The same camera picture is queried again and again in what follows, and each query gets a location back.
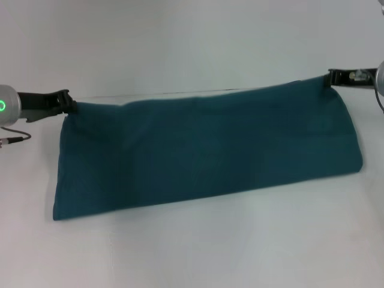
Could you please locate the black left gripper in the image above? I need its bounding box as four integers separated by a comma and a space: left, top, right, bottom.
17, 89, 78, 116

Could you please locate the right wrist cable with plug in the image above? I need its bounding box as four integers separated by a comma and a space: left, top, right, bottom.
355, 69, 384, 115

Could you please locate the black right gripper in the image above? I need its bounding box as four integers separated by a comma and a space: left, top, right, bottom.
325, 68, 378, 90

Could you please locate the left wrist cable with plug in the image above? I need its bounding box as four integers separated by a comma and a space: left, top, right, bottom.
0, 126, 31, 148

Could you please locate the wrist cable with plug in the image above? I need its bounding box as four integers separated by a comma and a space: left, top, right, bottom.
0, 126, 31, 148
355, 69, 384, 115

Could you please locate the teal t-shirt with FREE print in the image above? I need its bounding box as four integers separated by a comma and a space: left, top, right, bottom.
51, 76, 365, 222

